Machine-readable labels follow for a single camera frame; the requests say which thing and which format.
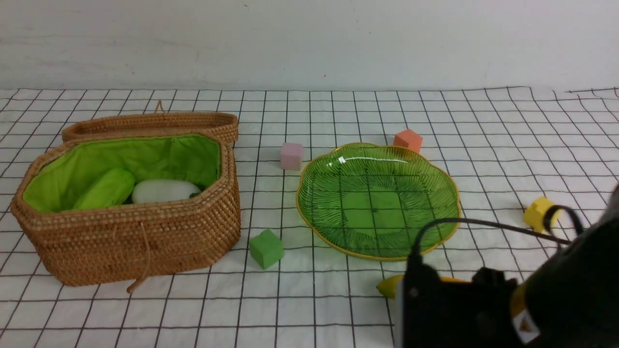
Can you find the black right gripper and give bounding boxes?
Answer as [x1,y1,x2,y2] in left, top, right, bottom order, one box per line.
[394,255,523,348]

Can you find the yellow toy banana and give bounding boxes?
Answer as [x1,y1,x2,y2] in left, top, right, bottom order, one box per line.
[376,275,469,299]

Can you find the white toy radish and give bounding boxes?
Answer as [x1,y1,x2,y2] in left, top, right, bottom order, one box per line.
[131,180,202,203]

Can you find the light green toy gourd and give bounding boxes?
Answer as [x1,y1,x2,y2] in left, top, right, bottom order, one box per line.
[72,168,136,210]

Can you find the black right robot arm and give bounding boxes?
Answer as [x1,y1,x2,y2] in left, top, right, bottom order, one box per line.
[394,189,619,348]

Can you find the green leaf-shaped glass plate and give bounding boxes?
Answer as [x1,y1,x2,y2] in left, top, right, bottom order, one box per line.
[296,143,462,262]

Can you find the yellow foam cube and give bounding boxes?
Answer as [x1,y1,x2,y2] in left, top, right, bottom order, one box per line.
[523,196,555,235]

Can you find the white black-grid tablecloth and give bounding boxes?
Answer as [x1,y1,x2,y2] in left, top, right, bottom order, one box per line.
[0,87,619,348]

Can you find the orange foam cube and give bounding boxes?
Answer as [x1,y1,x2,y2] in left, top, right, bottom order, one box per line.
[393,129,424,154]

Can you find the green foam cube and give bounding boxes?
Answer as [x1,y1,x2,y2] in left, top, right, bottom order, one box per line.
[249,229,284,270]

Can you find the pink foam cube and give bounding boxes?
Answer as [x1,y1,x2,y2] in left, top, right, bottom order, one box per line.
[280,142,304,171]

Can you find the woven wicker basket lid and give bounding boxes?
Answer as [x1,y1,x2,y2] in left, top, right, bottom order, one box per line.
[61,101,239,143]

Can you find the woven wicker basket green lining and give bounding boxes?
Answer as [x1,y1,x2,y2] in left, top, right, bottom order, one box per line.
[11,130,241,293]

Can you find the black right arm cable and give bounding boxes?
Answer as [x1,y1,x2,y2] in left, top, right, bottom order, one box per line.
[409,205,586,271]

